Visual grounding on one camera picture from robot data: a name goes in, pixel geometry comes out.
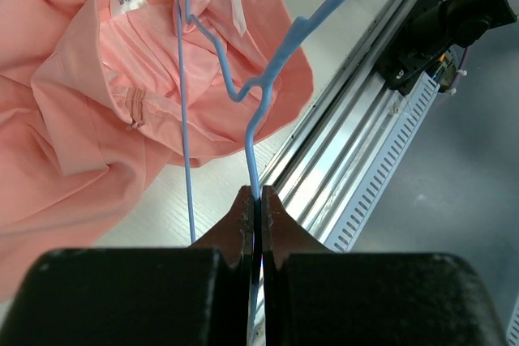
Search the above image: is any pink pleated skirt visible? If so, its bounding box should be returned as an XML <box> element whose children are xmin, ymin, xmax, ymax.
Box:
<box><xmin>1</xmin><ymin>0</ymin><xmax>292</xmax><ymax>301</ymax></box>

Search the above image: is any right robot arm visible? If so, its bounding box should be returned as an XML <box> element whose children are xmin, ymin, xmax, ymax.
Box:
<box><xmin>280</xmin><ymin>0</ymin><xmax>517</xmax><ymax>57</ymax></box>

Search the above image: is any aluminium mounting rail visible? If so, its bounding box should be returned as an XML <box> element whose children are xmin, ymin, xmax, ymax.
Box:
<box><xmin>261</xmin><ymin>0</ymin><xmax>437</xmax><ymax>252</ymax></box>

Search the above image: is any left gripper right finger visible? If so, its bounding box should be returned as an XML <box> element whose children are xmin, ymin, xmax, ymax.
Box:
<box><xmin>261</xmin><ymin>186</ymin><xmax>505</xmax><ymax>345</ymax></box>

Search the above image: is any slotted cable duct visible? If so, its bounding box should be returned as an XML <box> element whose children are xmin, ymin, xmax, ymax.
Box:
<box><xmin>320</xmin><ymin>72</ymin><xmax>440</xmax><ymax>253</ymax></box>

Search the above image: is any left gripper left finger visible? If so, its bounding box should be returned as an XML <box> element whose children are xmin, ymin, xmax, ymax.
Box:
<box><xmin>1</xmin><ymin>187</ymin><xmax>254</xmax><ymax>345</ymax></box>

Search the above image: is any blue wire hanger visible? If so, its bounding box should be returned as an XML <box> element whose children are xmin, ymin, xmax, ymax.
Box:
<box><xmin>174</xmin><ymin>0</ymin><xmax>378</xmax><ymax>346</ymax></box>

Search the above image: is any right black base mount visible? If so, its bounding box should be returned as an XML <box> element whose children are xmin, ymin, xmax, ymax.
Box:
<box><xmin>375</xmin><ymin>0</ymin><xmax>453</xmax><ymax>96</ymax></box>

